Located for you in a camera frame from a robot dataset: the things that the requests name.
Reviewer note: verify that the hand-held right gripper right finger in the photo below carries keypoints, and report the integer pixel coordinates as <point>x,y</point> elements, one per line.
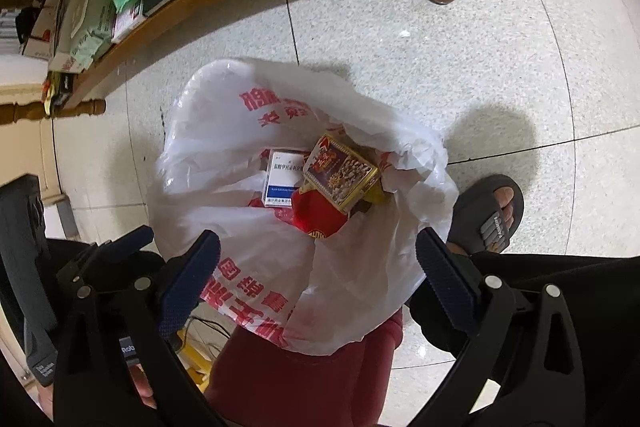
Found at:
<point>445,277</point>

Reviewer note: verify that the white red small box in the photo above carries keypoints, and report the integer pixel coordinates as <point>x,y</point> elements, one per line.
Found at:
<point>127,22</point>

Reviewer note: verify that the red trash bin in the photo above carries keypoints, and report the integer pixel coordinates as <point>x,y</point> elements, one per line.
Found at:
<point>300,387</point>

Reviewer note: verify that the white blue medicine box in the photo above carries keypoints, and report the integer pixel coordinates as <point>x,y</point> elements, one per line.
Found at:
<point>282,177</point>

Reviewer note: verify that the dark sandal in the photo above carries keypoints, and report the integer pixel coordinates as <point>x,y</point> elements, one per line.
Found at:
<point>475,212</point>

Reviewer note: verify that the person's right foot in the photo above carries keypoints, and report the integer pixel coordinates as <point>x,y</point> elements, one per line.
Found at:
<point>505,202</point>

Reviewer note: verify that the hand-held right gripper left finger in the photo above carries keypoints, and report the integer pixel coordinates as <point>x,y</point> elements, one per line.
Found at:
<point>192,277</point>

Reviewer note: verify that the white plastic bag red print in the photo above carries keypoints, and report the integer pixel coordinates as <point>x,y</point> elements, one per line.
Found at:
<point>240,127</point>

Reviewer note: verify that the light green box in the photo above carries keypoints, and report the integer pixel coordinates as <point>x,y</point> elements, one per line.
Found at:
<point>85,17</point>

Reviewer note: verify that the small picture printed box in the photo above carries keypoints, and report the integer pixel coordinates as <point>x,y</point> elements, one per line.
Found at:
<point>340,172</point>

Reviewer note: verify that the small cardboard box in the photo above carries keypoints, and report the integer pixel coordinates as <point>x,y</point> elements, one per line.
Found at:
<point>42,27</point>

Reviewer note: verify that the person's left hand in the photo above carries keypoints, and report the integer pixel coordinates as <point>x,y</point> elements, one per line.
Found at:
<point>143,387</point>

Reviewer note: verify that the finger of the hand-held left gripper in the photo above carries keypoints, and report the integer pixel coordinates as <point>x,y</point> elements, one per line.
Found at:
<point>127,243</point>

